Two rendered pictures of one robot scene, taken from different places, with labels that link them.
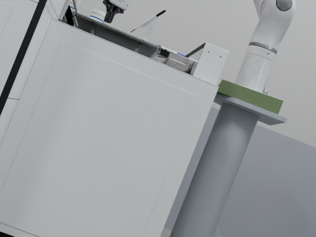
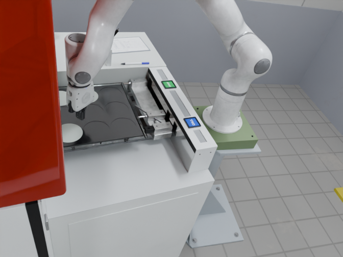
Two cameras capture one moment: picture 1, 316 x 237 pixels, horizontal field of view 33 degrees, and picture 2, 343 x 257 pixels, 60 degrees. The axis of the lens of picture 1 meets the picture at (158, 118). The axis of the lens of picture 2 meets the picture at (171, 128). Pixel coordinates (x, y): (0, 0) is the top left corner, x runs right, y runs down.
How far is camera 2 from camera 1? 1.75 m
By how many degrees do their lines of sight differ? 50
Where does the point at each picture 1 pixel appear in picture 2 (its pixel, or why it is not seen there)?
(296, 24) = not seen: outside the picture
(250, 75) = (227, 118)
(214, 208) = not seen: hidden behind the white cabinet
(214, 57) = (205, 154)
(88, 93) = (109, 232)
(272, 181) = (206, 32)
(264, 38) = (238, 89)
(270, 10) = (247, 74)
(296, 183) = not seen: hidden behind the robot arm
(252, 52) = (227, 100)
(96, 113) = (121, 235)
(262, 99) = (241, 144)
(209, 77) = (202, 166)
